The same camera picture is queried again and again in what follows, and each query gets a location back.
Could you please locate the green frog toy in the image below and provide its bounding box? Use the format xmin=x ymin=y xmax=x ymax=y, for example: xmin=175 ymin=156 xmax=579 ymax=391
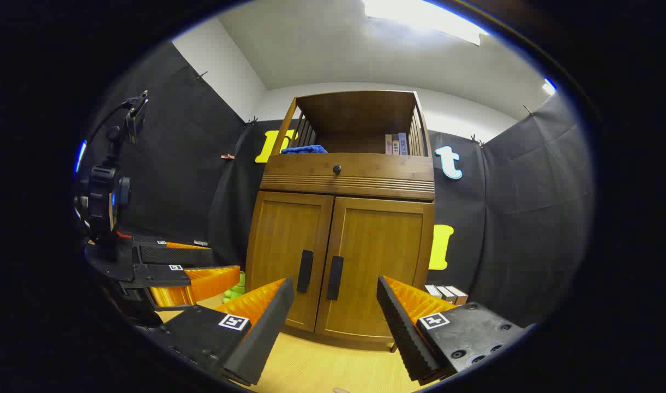
xmin=223 ymin=271 xmax=247 ymax=304

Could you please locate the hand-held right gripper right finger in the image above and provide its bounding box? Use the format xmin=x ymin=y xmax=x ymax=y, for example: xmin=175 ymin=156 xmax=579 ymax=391
xmin=376 ymin=276 xmax=532 ymax=385

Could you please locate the black backdrop cloth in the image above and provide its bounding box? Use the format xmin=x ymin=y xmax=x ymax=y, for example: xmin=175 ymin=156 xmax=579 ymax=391
xmin=82 ymin=41 xmax=594 ymax=328

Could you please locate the wooden drawer with black knob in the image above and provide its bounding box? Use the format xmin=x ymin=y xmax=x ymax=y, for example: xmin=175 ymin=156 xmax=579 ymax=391
xmin=265 ymin=153 xmax=436 ymax=181

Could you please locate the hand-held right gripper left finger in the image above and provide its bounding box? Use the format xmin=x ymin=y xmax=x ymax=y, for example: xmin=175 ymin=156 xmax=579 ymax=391
xmin=142 ymin=277 xmax=295 ymax=387

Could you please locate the wooden double-door shoe cabinet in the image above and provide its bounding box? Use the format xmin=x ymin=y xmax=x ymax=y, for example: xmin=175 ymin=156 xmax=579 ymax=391
xmin=244 ymin=90 xmax=437 ymax=353

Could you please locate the wooden shoe cabinet door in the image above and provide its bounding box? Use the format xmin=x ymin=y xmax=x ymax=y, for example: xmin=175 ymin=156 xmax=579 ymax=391
xmin=245 ymin=191 xmax=334 ymax=332
xmin=315 ymin=196 xmax=434 ymax=343

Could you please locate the blue folded cloth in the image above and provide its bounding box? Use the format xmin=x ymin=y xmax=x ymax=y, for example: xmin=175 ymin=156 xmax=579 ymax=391
xmin=280 ymin=144 xmax=329 ymax=155

